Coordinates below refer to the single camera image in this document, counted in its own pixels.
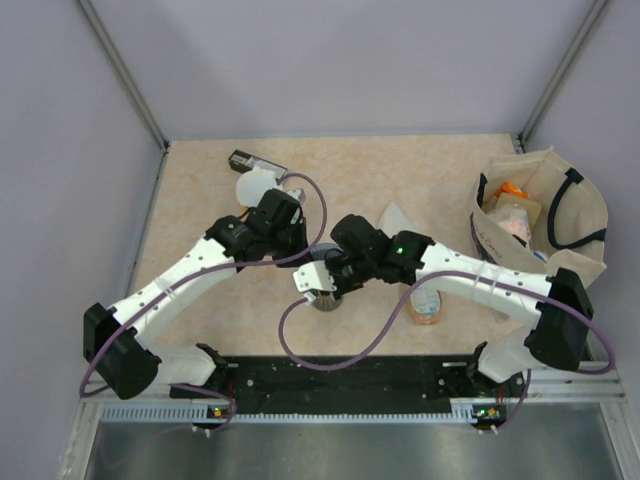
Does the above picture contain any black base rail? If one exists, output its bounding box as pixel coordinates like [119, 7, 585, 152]
[169, 354, 526, 414]

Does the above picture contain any right aluminium frame post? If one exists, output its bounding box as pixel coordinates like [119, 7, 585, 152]
[511, 0, 612, 154]

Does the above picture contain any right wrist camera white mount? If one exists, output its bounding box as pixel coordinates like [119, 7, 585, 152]
[292, 260, 337, 303]

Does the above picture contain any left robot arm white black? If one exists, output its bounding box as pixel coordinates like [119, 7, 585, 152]
[83, 188, 307, 400]

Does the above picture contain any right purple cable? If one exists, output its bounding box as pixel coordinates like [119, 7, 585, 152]
[277, 269, 617, 375]

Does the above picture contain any left aluminium frame post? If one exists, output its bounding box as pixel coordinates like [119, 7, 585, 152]
[74, 0, 171, 151]

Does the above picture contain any glass flask carafe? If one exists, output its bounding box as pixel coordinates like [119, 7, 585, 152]
[312, 291, 343, 312]

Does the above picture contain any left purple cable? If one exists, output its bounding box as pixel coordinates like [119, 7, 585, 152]
[79, 172, 329, 399]

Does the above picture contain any black rectangular box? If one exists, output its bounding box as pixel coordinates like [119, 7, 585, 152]
[228, 150, 288, 181]

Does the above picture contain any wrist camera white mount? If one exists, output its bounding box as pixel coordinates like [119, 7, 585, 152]
[292, 260, 337, 303]
[285, 188, 307, 205]

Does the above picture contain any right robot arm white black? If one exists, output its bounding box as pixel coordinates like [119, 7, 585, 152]
[326, 214, 593, 396]

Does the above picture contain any purple cable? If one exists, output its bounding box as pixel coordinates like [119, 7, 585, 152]
[277, 269, 617, 375]
[79, 172, 329, 399]

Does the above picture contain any aluminium frame post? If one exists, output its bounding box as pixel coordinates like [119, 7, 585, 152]
[511, 0, 612, 154]
[74, 0, 171, 151]

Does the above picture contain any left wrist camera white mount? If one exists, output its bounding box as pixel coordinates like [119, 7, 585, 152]
[285, 188, 307, 205]

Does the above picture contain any grey cable duct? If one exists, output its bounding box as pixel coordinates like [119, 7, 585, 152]
[99, 398, 506, 427]

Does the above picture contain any orange capped bottle in bag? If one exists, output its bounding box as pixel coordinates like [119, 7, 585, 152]
[494, 182, 529, 199]

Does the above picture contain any orange soap bottle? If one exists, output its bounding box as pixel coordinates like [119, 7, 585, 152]
[405, 285, 442, 326]

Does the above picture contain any white paper coffee filter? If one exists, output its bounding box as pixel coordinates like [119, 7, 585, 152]
[235, 168, 278, 208]

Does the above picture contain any blue cone dripper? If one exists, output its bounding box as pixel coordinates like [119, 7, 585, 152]
[310, 243, 342, 261]

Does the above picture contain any beige tote bag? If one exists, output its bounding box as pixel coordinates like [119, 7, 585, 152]
[467, 149, 608, 287]

